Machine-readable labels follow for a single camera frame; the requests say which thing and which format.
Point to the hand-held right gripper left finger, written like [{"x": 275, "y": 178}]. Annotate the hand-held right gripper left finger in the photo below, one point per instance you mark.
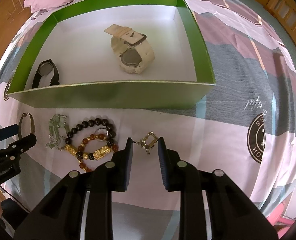
[{"x": 129, "y": 161}]

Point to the pink plastic stool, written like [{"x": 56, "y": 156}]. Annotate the pink plastic stool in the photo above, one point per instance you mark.
[{"x": 278, "y": 215}]

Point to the black wrist watch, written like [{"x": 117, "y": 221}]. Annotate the black wrist watch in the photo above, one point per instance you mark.
[{"x": 54, "y": 77}]

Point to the patchwork printed bed cover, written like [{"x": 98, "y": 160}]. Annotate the patchwork printed bed cover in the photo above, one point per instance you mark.
[{"x": 238, "y": 67}]

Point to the wooden wardrobe door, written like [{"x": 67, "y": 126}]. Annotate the wooden wardrobe door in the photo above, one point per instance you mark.
[{"x": 10, "y": 5}]

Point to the silver metal clasp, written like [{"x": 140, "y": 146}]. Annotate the silver metal clasp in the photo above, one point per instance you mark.
[{"x": 148, "y": 140}]

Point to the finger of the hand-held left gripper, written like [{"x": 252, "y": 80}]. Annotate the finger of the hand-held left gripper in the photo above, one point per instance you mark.
[
  {"x": 9, "y": 131},
  {"x": 25, "y": 142}
]

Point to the white wrist watch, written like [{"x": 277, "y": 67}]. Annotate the white wrist watch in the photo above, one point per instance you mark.
[{"x": 143, "y": 55}]

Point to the wooden slatted bed rail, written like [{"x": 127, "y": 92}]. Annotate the wooden slatted bed rail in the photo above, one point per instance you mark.
[{"x": 285, "y": 7}]

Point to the brown bangle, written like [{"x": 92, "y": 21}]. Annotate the brown bangle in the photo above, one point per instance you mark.
[{"x": 32, "y": 125}]

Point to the green cardboard box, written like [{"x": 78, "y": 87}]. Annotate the green cardboard box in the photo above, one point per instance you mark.
[{"x": 113, "y": 95}]

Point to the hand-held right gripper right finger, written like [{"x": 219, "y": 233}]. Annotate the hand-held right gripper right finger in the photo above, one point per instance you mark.
[{"x": 163, "y": 165}]

